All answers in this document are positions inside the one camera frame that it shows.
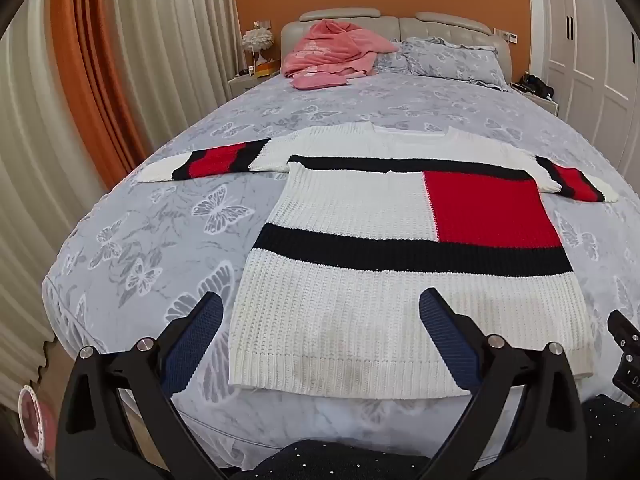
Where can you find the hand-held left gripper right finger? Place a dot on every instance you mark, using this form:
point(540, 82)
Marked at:
point(445, 330)

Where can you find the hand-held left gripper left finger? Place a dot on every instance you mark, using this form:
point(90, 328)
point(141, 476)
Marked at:
point(200, 330)

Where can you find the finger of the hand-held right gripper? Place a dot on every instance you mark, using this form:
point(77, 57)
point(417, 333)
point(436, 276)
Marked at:
point(622, 325)

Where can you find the white red black knit sweater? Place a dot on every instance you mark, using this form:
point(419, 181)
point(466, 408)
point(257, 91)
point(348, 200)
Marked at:
point(350, 310)

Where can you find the grey butterfly print bed cover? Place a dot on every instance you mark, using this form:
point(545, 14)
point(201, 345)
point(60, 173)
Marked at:
point(150, 220)

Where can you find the round pink white fan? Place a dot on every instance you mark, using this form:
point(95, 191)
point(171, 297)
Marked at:
point(30, 420)

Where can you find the white nightstand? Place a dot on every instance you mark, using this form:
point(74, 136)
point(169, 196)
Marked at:
point(245, 85)
point(547, 105)

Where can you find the wide cream curtain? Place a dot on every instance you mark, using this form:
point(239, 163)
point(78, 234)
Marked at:
point(35, 160)

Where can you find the large grey butterfly print pillow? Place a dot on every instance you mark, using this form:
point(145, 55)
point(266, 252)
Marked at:
point(450, 62)

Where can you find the yellow box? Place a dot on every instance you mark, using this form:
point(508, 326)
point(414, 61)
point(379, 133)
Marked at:
point(265, 70)

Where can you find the small grey butterfly print pillow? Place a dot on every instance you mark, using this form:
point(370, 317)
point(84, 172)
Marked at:
point(392, 60)

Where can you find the orange curtain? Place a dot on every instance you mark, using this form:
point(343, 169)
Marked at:
point(90, 60)

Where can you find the white panelled wardrobe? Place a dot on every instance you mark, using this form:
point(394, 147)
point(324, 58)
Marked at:
point(585, 35)

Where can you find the white feather table lamp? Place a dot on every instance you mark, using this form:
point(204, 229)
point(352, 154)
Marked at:
point(257, 40)

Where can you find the narrow cream curtain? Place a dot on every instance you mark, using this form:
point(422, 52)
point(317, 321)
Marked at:
point(165, 35)

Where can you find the pink blanket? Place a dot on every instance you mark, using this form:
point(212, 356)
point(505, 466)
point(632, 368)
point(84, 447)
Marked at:
point(325, 55)

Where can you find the beige padded headboard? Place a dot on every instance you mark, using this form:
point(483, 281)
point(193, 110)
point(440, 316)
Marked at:
point(435, 25)

